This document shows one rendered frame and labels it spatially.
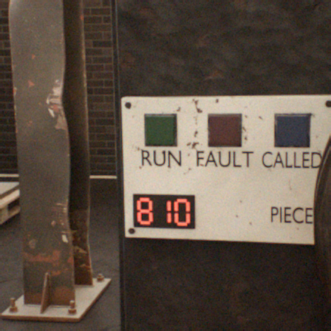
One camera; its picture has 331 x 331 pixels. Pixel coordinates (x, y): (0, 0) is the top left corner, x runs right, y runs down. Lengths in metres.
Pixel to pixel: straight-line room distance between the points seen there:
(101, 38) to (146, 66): 6.21
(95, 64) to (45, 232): 3.72
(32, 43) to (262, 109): 2.70
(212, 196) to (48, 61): 2.64
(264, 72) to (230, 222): 0.19
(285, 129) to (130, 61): 0.21
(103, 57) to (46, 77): 3.64
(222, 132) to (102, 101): 6.28
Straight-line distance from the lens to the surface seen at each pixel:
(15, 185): 6.02
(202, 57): 0.91
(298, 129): 0.88
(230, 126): 0.88
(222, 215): 0.91
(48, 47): 3.50
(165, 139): 0.90
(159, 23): 0.92
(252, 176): 0.89
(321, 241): 0.77
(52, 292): 3.71
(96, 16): 7.14
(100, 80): 7.14
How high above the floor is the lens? 1.31
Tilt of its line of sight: 9 degrees down
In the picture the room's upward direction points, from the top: 1 degrees counter-clockwise
